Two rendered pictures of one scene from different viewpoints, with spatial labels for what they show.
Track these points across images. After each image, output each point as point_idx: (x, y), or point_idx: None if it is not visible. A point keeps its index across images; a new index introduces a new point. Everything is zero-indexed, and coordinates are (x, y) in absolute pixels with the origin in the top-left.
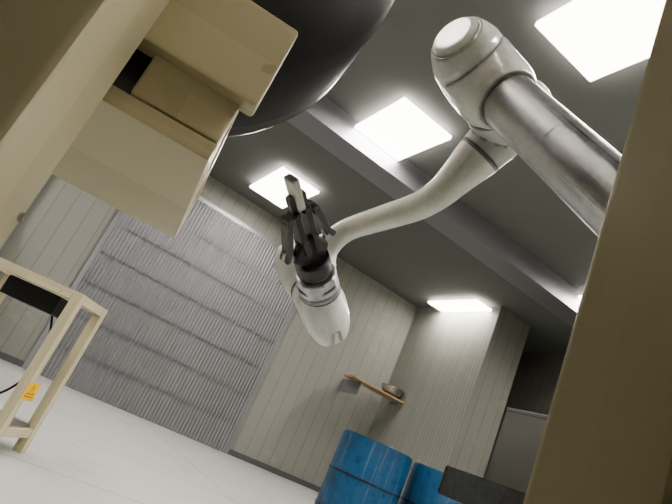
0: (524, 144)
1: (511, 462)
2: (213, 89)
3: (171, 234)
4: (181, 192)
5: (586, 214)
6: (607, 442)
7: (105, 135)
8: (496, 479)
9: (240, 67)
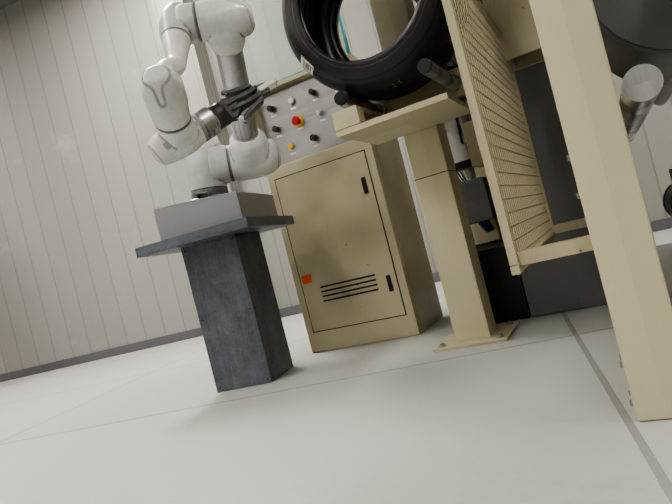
0: (244, 84)
1: (244, 209)
2: None
3: (340, 137)
4: (367, 141)
5: (249, 122)
6: (386, 194)
7: (395, 134)
8: (244, 216)
9: None
